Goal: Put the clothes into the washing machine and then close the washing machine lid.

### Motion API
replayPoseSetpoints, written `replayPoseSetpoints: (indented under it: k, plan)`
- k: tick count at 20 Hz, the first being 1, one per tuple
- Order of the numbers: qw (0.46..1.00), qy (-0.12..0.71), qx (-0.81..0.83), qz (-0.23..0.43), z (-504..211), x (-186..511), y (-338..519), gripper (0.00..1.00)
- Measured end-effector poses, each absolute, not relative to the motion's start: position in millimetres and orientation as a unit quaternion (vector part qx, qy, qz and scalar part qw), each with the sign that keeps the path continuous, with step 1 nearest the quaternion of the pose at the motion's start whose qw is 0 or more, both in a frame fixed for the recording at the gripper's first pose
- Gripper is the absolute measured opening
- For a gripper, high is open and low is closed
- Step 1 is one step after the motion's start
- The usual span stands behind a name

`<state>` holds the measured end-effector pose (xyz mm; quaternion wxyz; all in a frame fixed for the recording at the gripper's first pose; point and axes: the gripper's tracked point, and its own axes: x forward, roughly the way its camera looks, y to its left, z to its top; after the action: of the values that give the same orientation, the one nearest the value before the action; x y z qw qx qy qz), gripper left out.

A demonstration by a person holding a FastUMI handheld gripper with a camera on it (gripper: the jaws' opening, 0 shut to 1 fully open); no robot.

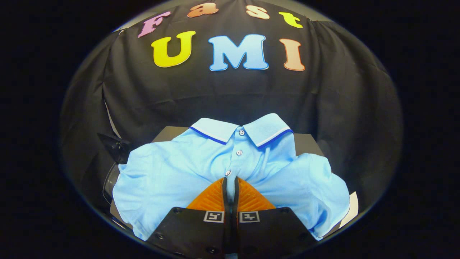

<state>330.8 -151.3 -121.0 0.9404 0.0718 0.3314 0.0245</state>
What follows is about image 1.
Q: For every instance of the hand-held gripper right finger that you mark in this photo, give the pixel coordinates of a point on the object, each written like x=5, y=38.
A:
x=273, y=233

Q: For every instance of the black backdrop cloth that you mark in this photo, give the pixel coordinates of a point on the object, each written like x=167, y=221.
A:
x=215, y=90

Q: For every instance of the dark washing machine lid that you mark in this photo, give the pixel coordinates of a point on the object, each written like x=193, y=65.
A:
x=116, y=145

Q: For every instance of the grey cabinet with dark top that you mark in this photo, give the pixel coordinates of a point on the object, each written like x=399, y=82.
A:
x=307, y=144

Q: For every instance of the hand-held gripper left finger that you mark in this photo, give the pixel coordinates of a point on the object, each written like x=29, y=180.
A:
x=194, y=233

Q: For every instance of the light blue polo shirt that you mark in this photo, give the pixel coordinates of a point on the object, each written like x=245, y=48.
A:
x=172, y=172

